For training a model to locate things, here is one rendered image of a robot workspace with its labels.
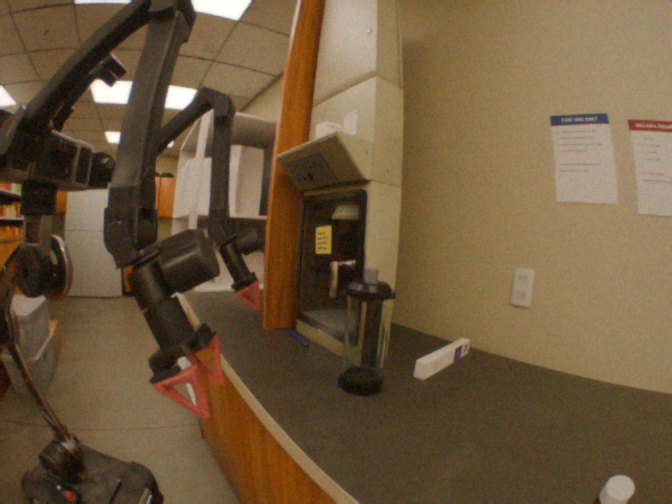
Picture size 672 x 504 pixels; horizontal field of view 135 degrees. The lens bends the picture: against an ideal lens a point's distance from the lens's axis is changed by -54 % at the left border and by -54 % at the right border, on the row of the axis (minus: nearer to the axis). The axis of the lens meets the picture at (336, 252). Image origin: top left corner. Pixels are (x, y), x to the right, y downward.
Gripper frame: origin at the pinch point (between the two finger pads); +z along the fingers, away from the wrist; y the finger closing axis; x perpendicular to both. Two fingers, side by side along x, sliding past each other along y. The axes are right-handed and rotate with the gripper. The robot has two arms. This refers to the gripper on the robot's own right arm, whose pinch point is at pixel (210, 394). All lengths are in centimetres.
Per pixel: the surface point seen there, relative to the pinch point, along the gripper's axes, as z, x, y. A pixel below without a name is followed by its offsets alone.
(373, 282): 0.2, -31.3, 20.7
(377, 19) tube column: -66, -68, 33
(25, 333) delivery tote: -38, 182, 98
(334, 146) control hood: -30, -38, 31
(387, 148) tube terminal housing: -26, -52, 35
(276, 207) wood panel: -25, -20, 62
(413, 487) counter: 21.8, -19.7, -10.7
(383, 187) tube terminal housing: -17, -46, 35
